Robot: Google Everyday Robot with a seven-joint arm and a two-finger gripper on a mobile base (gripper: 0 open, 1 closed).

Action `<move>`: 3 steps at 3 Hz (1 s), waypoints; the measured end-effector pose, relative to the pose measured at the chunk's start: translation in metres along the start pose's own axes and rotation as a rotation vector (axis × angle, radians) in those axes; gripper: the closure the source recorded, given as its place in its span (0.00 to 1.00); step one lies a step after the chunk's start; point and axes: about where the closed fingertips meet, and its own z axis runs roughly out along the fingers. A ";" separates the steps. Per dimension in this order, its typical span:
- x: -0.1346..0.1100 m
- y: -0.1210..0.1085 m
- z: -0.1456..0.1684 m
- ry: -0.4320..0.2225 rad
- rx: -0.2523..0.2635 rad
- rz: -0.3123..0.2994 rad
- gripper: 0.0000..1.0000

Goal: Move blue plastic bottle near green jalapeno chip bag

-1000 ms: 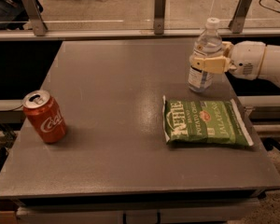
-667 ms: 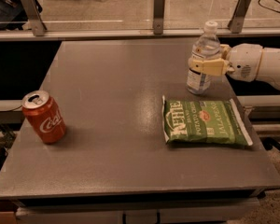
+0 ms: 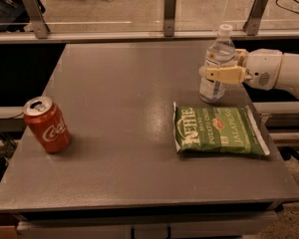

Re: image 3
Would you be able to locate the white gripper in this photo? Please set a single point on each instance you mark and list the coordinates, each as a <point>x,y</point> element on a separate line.
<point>261,68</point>

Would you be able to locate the clear blue plastic water bottle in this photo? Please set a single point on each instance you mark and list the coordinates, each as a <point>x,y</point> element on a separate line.
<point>220,52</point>

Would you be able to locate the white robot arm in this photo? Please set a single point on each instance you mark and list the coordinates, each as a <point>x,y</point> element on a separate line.
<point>288,76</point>

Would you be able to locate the green jalapeno chip bag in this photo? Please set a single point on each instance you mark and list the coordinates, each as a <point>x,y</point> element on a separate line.
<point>220,130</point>

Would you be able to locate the red coca-cola can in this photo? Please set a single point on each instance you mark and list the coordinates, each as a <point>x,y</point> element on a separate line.
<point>46,122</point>

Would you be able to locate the cardboard box corner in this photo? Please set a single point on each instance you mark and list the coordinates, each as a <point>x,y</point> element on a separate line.
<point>8,226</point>

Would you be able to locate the right metal glass bracket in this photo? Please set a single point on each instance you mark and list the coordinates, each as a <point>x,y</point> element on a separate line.
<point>252,24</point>

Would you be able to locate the metal glass bracket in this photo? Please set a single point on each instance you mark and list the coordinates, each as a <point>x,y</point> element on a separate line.
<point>40,28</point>
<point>252,24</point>
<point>169,7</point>

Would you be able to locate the middle metal glass bracket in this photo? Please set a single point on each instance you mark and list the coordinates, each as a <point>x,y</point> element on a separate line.
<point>169,7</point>

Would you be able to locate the left metal glass bracket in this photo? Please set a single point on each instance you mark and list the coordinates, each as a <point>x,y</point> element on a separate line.
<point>40,28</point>

